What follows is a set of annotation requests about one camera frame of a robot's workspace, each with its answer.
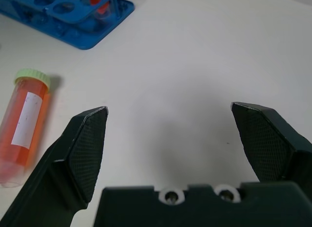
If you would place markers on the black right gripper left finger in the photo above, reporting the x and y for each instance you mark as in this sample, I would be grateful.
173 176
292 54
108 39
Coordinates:
73 158

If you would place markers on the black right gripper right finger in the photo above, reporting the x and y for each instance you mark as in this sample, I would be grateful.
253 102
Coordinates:
270 144

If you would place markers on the orange tube with green cap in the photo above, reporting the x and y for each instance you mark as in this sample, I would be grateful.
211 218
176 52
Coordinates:
23 124

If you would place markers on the blue plastic test tube rack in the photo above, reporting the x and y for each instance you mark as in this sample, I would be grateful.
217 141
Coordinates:
73 19

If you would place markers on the red object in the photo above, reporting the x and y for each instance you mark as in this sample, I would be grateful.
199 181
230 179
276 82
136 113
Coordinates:
101 7

